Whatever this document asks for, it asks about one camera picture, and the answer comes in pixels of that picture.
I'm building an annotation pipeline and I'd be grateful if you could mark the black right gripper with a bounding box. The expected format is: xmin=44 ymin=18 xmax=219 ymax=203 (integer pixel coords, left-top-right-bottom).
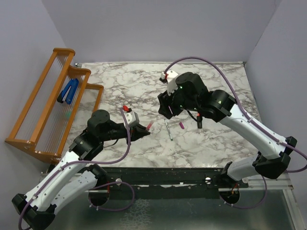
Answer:
xmin=157 ymin=82 xmax=199 ymax=120

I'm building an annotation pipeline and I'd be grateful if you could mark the pink highlighter pen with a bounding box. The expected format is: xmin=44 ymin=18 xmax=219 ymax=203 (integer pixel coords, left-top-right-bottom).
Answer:
xmin=146 ymin=120 xmax=154 ymax=131

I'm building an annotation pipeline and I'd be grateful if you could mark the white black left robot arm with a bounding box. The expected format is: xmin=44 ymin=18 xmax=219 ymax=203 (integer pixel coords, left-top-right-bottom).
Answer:
xmin=12 ymin=107 xmax=150 ymax=230

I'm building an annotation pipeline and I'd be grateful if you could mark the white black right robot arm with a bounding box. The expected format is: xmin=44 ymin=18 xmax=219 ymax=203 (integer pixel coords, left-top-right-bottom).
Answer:
xmin=158 ymin=70 xmax=297 ymax=187

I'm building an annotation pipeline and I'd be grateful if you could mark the black orange highlighter pen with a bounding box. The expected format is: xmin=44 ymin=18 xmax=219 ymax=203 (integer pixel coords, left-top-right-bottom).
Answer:
xmin=197 ymin=113 xmax=202 ymax=129

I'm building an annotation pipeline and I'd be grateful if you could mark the green object in rack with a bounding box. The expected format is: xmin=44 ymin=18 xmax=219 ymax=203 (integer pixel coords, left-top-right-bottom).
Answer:
xmin=65 ymin=111 xmax=71 ymax=119

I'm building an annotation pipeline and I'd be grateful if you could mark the orange wooden rack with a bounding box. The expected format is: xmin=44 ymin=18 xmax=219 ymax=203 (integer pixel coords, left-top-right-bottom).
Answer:
xmin=5 ymin=48 xmax=104 ymax=164

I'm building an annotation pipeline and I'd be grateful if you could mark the blue stapler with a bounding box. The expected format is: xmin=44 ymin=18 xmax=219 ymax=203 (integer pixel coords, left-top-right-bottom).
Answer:
xmin=57 ymin=78 xmax=79 ymax=104

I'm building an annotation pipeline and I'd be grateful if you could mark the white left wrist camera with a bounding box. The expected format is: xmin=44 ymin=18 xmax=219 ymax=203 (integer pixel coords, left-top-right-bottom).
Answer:
xmin=123 ymin=111 xmax=140 ymax=128

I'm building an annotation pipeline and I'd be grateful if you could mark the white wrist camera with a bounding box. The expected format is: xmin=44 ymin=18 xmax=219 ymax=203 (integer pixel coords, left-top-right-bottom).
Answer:
xmin=160 ymin=70 xmax=179 ymax=96
xmin=123 ymin=111 xmax=140 ymax=128

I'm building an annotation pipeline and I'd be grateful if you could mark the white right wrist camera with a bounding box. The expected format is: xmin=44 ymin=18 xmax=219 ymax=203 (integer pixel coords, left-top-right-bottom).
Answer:
xmin=160 ymin=70 xmax=179 ymax=96

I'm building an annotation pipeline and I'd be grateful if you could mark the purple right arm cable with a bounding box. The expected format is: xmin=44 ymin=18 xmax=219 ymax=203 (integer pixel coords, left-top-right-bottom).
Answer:
xmin=164 ymin=56 xmax=307 ymax=209

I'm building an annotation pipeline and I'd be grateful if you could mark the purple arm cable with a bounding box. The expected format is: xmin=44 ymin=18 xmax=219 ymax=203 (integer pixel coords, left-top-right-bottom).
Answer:
xmin=18 ymin=106 xmax=135 ymax=230
xmin=164 ymin=56 xmax=307 ymax=209

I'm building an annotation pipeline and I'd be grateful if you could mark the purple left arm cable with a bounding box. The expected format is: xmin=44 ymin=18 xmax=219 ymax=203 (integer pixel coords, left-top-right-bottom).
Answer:
xmin=18 ymin=106 xmax=135 ymax=230

